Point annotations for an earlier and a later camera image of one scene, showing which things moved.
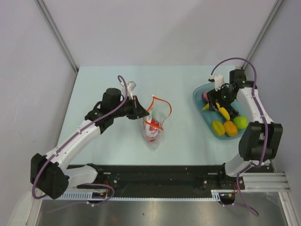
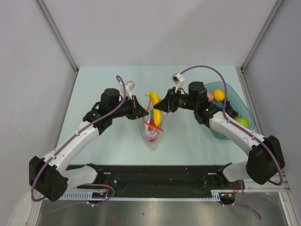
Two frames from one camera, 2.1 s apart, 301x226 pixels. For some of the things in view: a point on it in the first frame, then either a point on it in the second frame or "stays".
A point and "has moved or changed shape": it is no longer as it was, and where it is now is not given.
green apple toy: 241,121 stays
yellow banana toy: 221,109 has moved or changed shape
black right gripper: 213,95 to 168,104
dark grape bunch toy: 233,113 stays
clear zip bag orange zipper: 159,110 stays
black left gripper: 138,111 stays
